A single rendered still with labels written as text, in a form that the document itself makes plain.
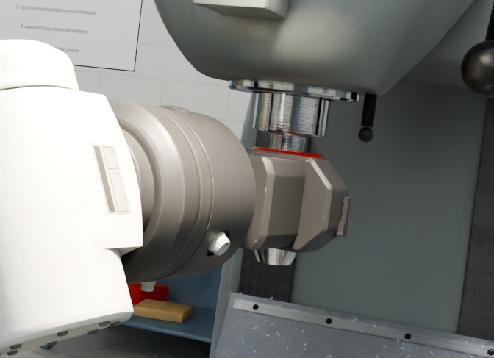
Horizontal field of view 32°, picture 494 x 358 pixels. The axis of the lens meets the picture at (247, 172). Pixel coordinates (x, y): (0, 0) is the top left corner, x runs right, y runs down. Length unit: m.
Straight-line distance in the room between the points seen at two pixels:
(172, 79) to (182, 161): 4.84
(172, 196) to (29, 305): 0.09
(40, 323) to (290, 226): 0.19
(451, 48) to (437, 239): 0.32
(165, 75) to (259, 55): 4.78
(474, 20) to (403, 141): 0.30
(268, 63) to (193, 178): 0.11
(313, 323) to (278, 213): 0.48
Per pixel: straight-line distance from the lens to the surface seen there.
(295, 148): 0.56
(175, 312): 4.61
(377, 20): 0.48
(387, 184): 0.93
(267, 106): 0.55
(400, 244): 0.93
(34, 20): 5.75
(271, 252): 0.56
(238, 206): 0.43
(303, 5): 0.48
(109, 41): 5.45
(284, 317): 0.95
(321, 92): 0.53
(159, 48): 5.29
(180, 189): 0.39
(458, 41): 0.65
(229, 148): 0.44
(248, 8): 0.45
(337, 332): 0.94
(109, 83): 5.42
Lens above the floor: 1.28
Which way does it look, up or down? 3 degrees down
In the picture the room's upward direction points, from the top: 7 degrees clockwise
